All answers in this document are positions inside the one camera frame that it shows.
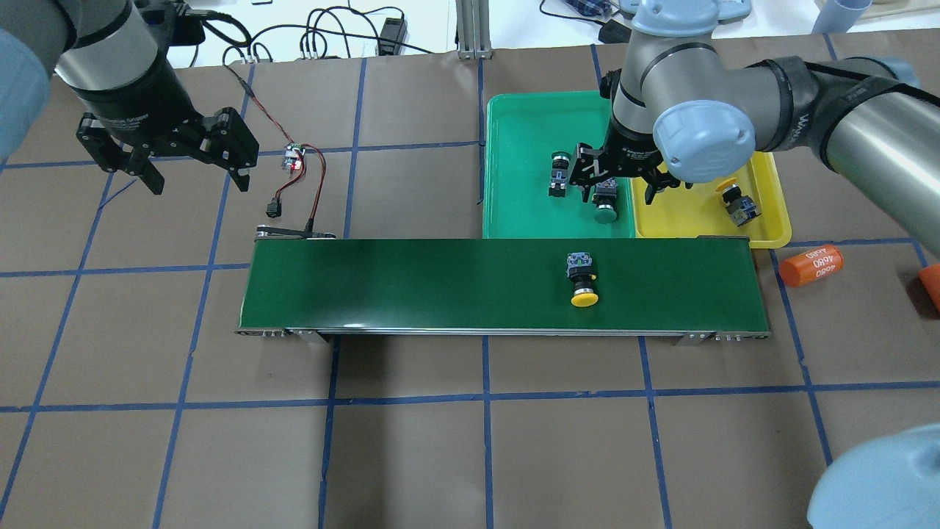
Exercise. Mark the yellow push button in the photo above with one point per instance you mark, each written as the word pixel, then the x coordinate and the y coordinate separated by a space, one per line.
pixel 581 272
pixel 740 207

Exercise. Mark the small motor controller board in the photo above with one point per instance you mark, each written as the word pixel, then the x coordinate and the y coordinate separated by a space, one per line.
pixel 293 157

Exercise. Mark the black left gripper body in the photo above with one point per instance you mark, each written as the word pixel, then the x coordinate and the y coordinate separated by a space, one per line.
pixel 138 97

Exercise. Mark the aluminium frame post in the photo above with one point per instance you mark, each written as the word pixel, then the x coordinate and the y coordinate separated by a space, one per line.
pixel 473 37

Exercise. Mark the plain orange cylinder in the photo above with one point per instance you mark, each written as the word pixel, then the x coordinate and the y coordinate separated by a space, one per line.
pixel 929 278

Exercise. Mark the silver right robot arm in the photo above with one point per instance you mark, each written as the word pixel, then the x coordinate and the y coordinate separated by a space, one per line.
pixel 678 116

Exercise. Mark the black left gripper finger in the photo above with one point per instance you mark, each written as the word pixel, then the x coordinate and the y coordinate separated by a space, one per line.
pixel 231 145
pixel 112 157

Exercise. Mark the black power adapter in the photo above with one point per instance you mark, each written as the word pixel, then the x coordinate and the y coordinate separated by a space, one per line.
pixel 391 37

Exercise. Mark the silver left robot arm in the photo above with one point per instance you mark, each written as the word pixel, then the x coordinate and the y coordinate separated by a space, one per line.
pixel 113 56

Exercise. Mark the green push button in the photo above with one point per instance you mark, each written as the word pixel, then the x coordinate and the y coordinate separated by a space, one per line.
pixel 605 198
pixel 558 180

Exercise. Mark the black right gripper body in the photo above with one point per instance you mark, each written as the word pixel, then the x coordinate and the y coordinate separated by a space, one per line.
pixel 630 156

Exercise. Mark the orange cylinder with 4680 label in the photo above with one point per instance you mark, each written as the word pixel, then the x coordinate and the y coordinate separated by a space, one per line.
pixel 811 265

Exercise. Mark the green conveyor belt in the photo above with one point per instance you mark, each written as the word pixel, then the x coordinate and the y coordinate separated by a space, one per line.
pixel 694 288

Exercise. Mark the yellow plastic tray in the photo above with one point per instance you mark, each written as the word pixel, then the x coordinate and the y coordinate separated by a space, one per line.
pixel 700 212

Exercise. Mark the black inline switch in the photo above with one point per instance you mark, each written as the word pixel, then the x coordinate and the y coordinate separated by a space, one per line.
pixel 274 208

